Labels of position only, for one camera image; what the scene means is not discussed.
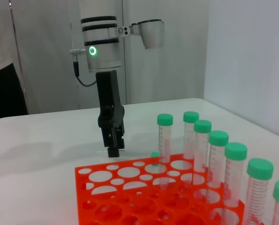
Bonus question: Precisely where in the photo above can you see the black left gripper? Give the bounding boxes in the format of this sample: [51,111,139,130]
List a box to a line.
[96,69,126,158]

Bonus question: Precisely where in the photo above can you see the orange plastic test tube rack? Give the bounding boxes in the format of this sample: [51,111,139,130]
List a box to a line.
[75,153,245,225]

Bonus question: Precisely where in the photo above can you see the person white shirt black trousers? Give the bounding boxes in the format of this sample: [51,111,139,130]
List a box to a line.
[0,0,29,126]

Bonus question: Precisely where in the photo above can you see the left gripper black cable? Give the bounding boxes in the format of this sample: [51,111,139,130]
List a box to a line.
[68,48,98,88]

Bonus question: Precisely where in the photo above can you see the silver left wrist camera assembly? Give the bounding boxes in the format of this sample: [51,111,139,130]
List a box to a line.
[107,19,165,50]

